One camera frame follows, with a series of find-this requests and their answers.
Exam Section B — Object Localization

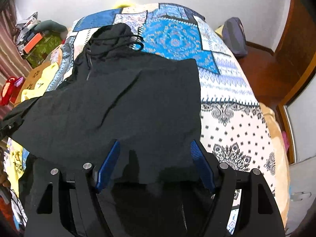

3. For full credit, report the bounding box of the black hooded sweatshirt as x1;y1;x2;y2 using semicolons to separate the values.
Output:
1;24;210;236

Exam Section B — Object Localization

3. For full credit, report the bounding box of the blue patchwork bed quilt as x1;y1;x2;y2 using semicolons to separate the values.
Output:
44;3;284;236

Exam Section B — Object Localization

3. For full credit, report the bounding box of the pink slipper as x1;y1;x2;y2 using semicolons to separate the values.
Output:
282;131;290;152

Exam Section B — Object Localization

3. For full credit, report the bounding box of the yellow duck fleece garment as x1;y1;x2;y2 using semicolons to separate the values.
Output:
5;62;59;194

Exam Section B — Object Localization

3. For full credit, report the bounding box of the white wardrobe door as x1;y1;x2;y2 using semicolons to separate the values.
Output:
285;78;315;236

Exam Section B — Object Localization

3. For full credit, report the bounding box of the brown cardboard paw box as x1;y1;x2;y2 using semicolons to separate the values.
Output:
14;62;51;107

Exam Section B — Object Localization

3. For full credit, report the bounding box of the red plush toy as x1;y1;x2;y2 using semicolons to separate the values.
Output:
1;76;25;106

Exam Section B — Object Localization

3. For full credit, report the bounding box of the grey purple backpack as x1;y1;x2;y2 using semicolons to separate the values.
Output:
222;17;248;58

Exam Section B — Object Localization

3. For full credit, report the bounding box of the striped red gold curtain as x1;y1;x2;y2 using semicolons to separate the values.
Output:
0;0;32;90

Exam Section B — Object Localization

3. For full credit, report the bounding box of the orange box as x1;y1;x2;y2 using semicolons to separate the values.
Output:
23;33;43;54

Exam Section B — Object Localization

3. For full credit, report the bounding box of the pile of papers and clutter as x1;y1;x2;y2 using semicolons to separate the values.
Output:
16;12;39;46

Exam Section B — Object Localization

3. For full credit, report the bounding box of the yellow foam tube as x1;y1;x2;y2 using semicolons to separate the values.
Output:
116;4;134;9

